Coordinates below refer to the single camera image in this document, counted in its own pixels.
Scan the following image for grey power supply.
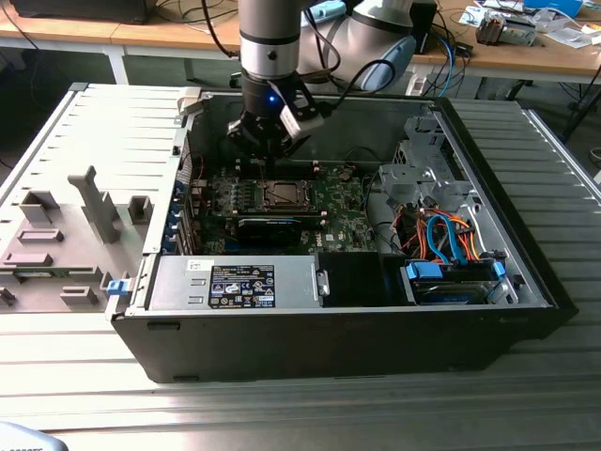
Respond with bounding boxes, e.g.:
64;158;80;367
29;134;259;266
145;256;330;311

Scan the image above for grey metal disk bay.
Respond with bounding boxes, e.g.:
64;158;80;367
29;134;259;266
378;115;475;212

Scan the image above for blue box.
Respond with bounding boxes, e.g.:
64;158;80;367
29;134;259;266
523;0;583;13

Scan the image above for grey rounded device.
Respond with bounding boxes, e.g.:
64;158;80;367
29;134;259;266
0;420;62;451

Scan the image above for wooden desk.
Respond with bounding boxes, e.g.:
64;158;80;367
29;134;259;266
0;0;243;86
403;0;601;95

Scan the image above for metal socket cover frame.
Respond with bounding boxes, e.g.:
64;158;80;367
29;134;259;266
261;179;315;210

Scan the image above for blue data cable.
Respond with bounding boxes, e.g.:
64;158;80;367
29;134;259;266
424;213;464;267

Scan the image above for CPU socket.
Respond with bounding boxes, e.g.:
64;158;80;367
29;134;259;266
260;180;314;211

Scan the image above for grey parts rack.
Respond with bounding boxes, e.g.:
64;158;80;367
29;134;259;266
0;163;156;314

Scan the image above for hard disk in blue carrier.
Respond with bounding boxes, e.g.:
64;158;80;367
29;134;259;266
401;260;508;306

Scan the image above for CPU cooler heat sink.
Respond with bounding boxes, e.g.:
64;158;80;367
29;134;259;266
476;11;539;48

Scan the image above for black and grey PC case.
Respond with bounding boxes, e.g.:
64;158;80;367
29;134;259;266
106;86;578;384

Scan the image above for blue hanging cable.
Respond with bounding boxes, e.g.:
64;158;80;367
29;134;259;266
439;35;464;98

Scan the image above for orange wire bundle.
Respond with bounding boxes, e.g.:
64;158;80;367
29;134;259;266
398;210;483;262

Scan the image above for black flat box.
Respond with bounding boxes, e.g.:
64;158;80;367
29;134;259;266
8;0;151;24

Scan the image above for thin black looped cable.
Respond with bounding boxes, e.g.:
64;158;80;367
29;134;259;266
346;147;382;165

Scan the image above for CPU with silver top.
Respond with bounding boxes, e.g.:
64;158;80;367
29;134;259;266
271;184;301;203

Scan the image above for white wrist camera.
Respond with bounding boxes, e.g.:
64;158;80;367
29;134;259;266
279;86;326;141

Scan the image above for black graphics card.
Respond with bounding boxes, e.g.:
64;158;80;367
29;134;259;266
236;216;302;249

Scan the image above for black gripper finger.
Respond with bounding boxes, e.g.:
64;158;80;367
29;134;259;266
226;115;278;161
274;133;312;161

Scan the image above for green motherboard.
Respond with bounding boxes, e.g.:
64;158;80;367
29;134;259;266
187;162;380;257

